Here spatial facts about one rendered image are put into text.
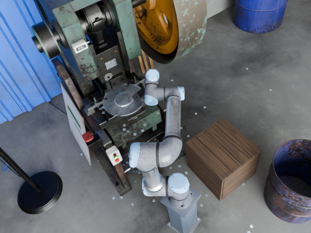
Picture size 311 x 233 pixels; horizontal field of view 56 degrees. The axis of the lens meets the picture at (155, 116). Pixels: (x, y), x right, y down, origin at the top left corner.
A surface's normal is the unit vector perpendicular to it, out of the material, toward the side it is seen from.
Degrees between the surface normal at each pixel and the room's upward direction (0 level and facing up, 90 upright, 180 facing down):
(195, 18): 89
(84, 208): 0
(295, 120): 0
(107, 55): 90
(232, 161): 0
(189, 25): 89
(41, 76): 90
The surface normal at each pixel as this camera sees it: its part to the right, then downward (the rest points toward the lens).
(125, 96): -0.12, -0.62
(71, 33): 0.54, 0.61
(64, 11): 0.29, -0.01
